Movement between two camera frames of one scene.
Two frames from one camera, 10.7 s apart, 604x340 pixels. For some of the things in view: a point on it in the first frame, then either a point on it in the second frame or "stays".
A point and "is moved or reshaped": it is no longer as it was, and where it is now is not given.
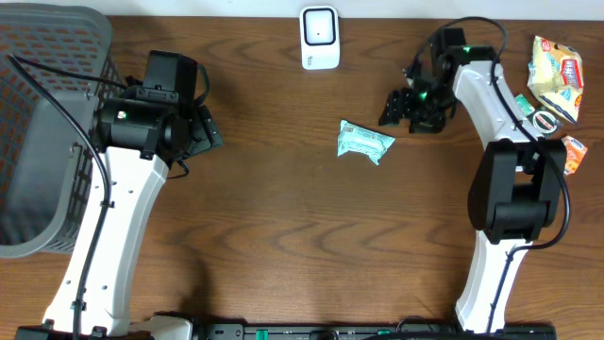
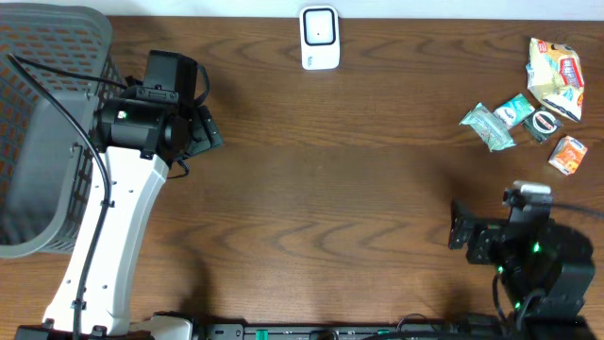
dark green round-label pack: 545,121 stays
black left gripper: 202,133 stays
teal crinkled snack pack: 355,138 is moved or reshaped
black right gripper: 395,106 to 483,247
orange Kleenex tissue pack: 575,153 stays
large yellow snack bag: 556,75 stays
